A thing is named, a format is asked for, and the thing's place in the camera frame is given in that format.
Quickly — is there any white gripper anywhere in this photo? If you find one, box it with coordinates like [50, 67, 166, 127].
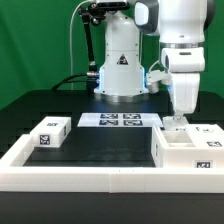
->
[161, 47, 205, 123]

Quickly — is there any white cabinet body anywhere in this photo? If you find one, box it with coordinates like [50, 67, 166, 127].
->
[151, 126, 224, 168]

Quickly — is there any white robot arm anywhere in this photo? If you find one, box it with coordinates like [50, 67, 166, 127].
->
[95, 0, 215, 125]

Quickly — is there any white marker tag sheet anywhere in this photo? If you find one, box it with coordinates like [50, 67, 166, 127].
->
[78, 113, 163, 127]

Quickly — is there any small white box part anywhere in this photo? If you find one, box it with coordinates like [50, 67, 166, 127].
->
[30, 116, 71, 148]

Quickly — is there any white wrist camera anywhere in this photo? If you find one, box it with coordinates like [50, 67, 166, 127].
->
[146, 70, 171, 94]

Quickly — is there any black cable bundle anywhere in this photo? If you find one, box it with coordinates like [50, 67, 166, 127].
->
[51, 73, 100, 91]

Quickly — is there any white cable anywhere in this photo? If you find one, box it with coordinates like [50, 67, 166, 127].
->
[69, 0, 93, 90]

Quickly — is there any white U-shaped fence frame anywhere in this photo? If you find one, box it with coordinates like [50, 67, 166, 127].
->
[0, 134, 224, 193]

